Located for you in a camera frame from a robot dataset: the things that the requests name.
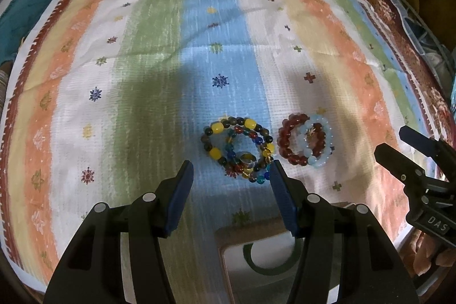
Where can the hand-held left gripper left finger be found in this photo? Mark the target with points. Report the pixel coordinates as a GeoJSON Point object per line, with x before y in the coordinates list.
{"type": "Point", "coordinates": [180, 190]}

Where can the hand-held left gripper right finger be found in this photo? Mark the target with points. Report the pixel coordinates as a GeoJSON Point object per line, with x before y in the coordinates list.
{"type": "Point", "coordinates": [283, 190]}

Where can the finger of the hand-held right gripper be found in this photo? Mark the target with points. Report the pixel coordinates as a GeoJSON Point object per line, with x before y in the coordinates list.
{"type": "Point", "coordinates": [399, 165]}
{"type": "Point", "coordinates": [436, 151]}

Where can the person's right hand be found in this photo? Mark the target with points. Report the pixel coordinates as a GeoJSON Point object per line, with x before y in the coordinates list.
{"type": "Point", "coordinates": [433, 250]}

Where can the beige rimmed box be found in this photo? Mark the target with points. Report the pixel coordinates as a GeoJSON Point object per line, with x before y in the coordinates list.
{"type": "Point", "coordinates": [228, 233]}

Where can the green bangle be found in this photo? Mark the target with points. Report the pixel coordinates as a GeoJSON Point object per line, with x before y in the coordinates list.
{"type": "Point", "coordinates": [270, 270]}

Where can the pastel striped cloth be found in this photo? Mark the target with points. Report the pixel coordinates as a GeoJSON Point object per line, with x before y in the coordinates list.
{"type": "Point", "coordinates": [142, 76]}

